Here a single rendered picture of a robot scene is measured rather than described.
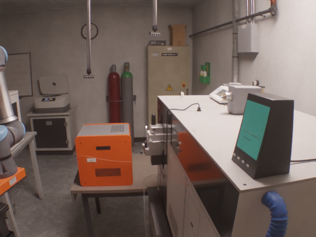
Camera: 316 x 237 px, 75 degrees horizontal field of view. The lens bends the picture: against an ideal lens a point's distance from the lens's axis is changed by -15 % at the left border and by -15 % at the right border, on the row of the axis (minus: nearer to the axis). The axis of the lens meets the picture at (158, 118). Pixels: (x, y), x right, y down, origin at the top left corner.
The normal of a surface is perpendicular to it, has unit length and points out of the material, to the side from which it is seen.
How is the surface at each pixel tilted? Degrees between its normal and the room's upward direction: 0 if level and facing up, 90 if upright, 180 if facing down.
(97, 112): 90
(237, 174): 0
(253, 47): 90
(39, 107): 90
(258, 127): 80
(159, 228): 0
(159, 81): 90
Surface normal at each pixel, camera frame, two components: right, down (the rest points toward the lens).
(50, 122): 0.14, 0.24
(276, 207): -0.58, -0.05
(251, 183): 0.00, -0.97
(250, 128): -0.97, -0.12
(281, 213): -0.16, 0.01
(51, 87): 0.13, 0.48
